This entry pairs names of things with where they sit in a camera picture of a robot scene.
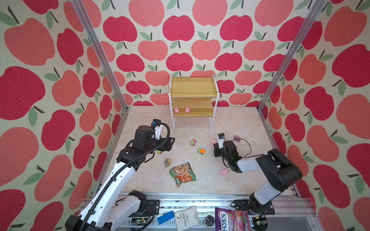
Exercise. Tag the green orange mixer truck toy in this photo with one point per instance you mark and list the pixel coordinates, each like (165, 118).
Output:
(201, 151)

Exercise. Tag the left aluminium frame post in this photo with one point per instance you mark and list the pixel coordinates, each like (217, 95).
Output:
(99, 51)

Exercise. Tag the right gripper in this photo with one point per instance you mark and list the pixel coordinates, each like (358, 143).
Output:
(216, 149)

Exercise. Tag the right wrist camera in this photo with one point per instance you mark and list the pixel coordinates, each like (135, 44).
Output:
(221, 140)

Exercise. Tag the purple Fox's candy bag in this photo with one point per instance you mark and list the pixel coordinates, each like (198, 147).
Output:
(231, 220)

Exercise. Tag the right aluminium frame post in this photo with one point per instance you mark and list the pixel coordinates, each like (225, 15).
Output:
(297, 42)

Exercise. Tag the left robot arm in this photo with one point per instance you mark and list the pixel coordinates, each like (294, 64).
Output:
(121, 179)

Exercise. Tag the front aluminium rail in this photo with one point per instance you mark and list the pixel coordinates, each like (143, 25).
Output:
(282, 206)

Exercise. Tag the blue card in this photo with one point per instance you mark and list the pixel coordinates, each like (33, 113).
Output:
(166, 217)

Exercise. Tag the round metal can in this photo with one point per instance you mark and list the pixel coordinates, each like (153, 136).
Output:
(209, 221)

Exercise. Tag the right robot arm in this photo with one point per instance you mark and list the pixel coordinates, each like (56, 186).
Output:
(280, 172)

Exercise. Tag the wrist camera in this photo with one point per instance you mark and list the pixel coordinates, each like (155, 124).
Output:
(156, 125)
(221, 140)

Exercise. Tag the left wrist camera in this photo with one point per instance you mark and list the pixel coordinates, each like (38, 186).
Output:
(156, 125)

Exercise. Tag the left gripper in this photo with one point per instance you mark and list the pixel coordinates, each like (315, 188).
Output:
(163, 147)

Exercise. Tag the aluminium frame post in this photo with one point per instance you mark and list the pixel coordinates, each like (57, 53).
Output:
(297, 42)
(99, 51)

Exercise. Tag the green snack bag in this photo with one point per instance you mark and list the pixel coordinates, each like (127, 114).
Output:
(182, 174)

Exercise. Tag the wooden two-tier shelf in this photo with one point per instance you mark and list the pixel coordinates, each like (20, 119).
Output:
(201, 94)

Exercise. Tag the white paper packet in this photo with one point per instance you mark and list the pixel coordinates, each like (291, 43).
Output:
(186, 219)

